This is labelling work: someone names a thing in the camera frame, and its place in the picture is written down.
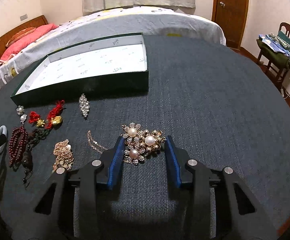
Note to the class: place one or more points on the gold pearl flower brooch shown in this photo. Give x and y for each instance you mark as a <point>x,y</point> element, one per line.
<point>140,143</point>

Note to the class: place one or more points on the wall socket plate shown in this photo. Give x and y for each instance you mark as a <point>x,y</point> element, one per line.
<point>23,17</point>

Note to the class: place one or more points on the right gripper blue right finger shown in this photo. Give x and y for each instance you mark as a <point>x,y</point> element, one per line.
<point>176,162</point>

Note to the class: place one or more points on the bed with patterned sheet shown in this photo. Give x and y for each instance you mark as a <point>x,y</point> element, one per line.
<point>146,20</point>

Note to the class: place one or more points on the wooden chair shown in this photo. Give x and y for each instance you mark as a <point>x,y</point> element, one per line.
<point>280,73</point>

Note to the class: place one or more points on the orange patterned cushion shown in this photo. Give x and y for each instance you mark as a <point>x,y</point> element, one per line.
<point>20,35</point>

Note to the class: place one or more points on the small red gold charm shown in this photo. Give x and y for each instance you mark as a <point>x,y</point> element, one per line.
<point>35,119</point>

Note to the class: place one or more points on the brown wooden door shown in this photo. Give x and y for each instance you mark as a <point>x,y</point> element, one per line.
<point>231,16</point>

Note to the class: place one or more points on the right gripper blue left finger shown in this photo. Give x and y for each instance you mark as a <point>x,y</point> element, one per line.
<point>112,162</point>

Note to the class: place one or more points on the dark green jewelry box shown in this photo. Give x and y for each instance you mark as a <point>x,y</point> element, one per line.
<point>108,66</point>

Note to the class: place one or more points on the pile of clothes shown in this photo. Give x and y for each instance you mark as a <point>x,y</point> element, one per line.
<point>275,48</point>

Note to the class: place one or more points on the dark blue table mat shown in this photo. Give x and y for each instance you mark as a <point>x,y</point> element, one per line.
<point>215,103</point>

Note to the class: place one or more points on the pearl crystal earring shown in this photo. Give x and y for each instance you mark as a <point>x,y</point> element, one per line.
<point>21,113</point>

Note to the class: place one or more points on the pink pillow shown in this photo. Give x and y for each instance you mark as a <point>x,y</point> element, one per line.
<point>15,48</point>

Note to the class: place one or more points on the white jade bangle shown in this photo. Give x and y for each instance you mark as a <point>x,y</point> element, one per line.
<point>3,138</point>

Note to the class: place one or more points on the rose gold bead cluster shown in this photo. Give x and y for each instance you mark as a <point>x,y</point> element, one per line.
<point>63,155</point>

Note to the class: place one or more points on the red tassel gold charm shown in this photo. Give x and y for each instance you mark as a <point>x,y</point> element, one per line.
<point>54,116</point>

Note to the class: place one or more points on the crystal leaf brooch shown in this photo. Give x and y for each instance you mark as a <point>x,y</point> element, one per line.
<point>84,106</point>

